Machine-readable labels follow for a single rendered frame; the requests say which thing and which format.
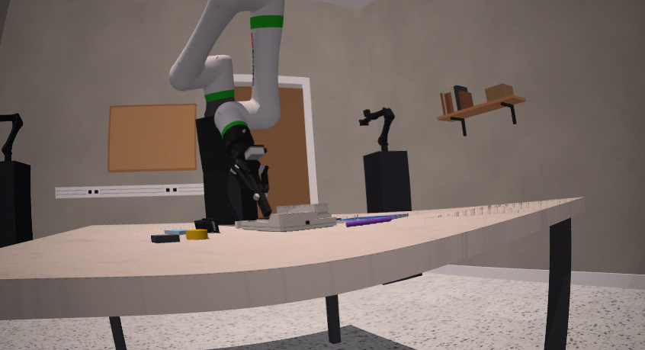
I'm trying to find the light blue note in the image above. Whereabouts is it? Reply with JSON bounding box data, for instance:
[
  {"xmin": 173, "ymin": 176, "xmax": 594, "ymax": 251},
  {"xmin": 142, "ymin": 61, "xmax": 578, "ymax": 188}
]
[{"xmin": 164, "ymin": 229, "xmax": 186, "ymax": 235}]

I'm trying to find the purple cylinder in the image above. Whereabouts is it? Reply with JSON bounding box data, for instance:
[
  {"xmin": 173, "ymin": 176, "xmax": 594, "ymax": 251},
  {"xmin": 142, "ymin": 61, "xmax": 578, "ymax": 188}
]
[{"xmin": 346, "ymin": 217, "xmax": 392, "ymax": 227}]

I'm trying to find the yellow short cylinder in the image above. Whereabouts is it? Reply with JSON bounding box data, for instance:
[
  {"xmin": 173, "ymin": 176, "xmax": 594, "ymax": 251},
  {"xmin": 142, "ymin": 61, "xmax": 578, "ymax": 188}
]
[{"xmin": 185, "ymin": 230, "xmax": 208, "ymax": 240}]

